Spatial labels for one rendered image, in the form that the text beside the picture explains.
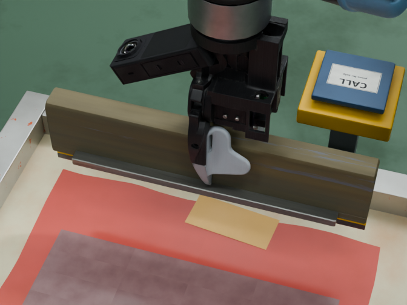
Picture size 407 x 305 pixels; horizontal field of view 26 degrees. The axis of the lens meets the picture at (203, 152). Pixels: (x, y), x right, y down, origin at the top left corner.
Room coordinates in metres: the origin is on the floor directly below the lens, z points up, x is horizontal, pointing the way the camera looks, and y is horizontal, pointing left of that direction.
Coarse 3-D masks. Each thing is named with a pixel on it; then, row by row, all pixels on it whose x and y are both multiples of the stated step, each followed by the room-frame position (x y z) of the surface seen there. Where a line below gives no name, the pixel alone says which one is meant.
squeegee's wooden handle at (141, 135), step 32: (64, 96) 0.68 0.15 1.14; (96, 96) 0.68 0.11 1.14; (64, 128) 0.66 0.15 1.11; (96, 128) 0.65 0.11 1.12; (128, 128) 0.64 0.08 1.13; (160, 128) 0.63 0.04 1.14; (128, 160) 0.64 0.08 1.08; (160, 160) 0.63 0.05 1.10; (256, 160) 0.60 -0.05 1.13; (288, 160) 0.59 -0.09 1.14; (320, 160) 0.59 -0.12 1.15; (352, 160) 0.59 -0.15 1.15; (256, 192) 0.60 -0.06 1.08; (288, 192) 0.59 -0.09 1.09; (320, 192) 0.58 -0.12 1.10; (352, 192) 0.57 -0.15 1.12
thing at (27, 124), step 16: (32, 96) 0.84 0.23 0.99; (48, 96) 0.84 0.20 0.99; (16, 112) 0.81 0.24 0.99; (32, 112) 0.81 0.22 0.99; (16, 128) 0.78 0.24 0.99; (32, 128) 0.78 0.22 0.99; (0, 144) 0.75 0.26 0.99; (16, 144) 0.75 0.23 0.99; (32, 144) 0.77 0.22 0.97; (0, 160) 0.72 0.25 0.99; (16, 160) 0.73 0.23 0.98; (0, 176) 0.70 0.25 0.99; (16, 176) 0.72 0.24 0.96; (384, 176) 0.70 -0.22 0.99; (400, 176) 0.70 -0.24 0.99; (0, 192) 0.68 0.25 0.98; (384, 192) 0.67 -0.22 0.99; (400, 192) 0.67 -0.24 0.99; (0, 208) 0.68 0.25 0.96; (384, 208) 0.67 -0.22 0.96; (400, 208) 0.66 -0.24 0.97
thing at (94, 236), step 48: (96, 192) 0.70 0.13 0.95; (144, 192) 0.70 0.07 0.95; (48, 240) 0.63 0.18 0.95; (96, 240) 0.63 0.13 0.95; (144, 240) 0.63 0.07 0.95; (192, 240) 0.63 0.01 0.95; (0, 288) 0.56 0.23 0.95; (48, 288) 0.56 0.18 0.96; (96, 288) 0.56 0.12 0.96; (144, 288) 0.56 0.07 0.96
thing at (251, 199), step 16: (80, 160) 0.64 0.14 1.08; (96, 160) 0.64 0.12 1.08; (112, 160) 0.64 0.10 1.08; (128, 176) 0.63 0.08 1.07; (144, 176) 0.62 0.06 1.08; (160, 176) 0.62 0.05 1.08; (176, 176) 0.62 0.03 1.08; (192, 192) 0.61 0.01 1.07; (208, 192) 0.60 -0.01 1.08; (224, 192) 0.60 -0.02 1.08; (240, 192) 0.60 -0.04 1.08; (272, 208) 0.58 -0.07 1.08; (288, 208) 0.58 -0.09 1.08; (304, 208) 0.58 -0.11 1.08; (320, 208) 0.58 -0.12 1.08
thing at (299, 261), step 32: (288, 224) 0.65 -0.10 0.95; (224, 256) 0.60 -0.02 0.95; (256, 256) 0.60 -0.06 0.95; (288, 256) 0.60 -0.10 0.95; (320, 256) 0.60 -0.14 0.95; (352, 256) 0.60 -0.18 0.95; (192, 288) 0.56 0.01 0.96; (224, 288) 0.56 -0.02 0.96; (256, 288) 0.56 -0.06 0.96; (288, 288) 0.56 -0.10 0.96; (320, 288) 0.56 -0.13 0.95; (352, 288) 0.56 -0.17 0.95
